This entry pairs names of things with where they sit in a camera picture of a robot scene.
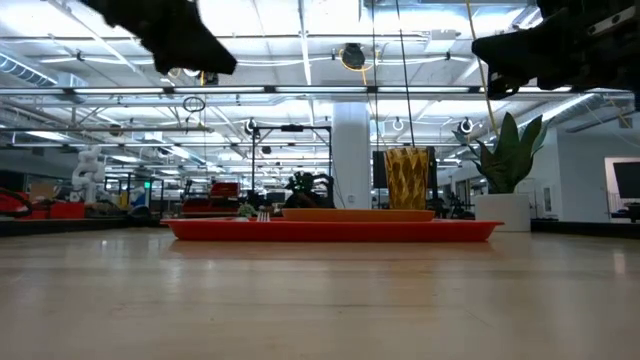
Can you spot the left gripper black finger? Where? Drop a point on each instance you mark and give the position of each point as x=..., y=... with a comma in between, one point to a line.
x=195, y=50

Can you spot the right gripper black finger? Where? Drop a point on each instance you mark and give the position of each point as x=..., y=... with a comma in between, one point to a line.
x=500, y=87
x=520, y=50

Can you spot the amber textured glass cup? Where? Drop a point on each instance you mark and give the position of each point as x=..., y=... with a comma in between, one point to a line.
x=407, y=177

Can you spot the orange round plate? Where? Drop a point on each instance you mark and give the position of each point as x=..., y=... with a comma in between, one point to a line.
x=357, y=215

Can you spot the red plastic tray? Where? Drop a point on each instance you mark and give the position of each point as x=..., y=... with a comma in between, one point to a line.
x=330, y=231

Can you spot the green plant in white pot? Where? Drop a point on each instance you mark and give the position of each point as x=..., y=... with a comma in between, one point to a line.
x=505, y=210

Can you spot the red equipment box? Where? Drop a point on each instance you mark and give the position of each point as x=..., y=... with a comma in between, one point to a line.
x=225, y=190

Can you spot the white robot figure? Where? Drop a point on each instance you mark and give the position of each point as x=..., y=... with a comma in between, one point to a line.
x=89, y=172

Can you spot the white round building column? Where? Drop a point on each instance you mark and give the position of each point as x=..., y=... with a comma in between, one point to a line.
x=350, y=150

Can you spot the red storage bin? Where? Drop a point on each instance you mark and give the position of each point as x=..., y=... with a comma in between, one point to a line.
x=65, y=211

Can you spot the black metal frame rig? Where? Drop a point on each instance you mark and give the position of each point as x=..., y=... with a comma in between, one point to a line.
x=292, y=128

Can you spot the dark wall screen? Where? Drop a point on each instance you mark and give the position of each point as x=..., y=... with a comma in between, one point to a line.
x=627, y=180

